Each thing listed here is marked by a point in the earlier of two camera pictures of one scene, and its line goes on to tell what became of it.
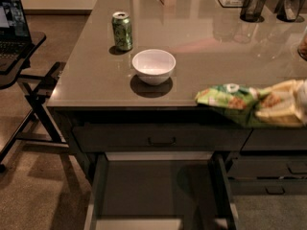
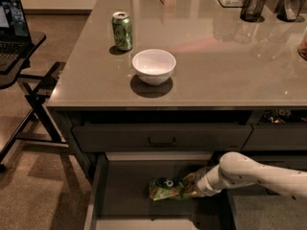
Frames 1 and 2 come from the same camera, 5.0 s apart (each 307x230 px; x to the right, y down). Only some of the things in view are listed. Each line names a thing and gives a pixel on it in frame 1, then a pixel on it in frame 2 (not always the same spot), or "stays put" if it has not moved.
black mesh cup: (253, 6) stays put
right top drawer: (276, 139) stays put
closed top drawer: (160, 138) stays put
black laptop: (14, 35) stays put
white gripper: (302, 100) → (202, 185)
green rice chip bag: (235, 102) → (163, 188)
